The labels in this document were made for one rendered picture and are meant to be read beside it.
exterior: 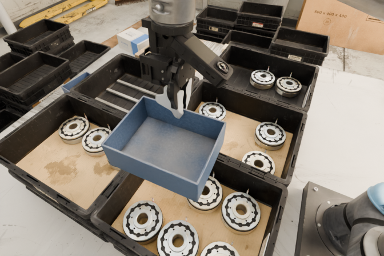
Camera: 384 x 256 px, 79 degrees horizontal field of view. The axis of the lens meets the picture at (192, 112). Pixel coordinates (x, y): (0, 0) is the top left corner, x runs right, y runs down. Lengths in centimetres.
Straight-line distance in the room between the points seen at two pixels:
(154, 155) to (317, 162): 71
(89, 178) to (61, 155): 15
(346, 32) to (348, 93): 206
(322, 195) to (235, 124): 36
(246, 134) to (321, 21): 267
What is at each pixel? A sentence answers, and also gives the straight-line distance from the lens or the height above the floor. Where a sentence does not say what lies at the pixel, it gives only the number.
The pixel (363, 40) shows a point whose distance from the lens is 349.
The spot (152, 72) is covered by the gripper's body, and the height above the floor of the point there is 123.
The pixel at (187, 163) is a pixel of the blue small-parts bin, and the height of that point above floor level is 107.
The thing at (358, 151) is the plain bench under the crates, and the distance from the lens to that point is 117.
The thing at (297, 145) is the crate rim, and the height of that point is 93.
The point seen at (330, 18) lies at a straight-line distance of 340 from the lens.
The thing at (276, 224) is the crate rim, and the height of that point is 93.
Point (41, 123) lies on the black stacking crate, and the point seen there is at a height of 90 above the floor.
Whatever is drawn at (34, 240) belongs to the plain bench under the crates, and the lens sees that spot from 95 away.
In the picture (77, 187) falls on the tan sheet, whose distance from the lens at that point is 81.
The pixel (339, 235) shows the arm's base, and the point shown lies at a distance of 85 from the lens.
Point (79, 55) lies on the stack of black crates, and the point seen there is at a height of 38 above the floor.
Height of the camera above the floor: 149
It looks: 46 degrees down
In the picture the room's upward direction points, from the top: straight up
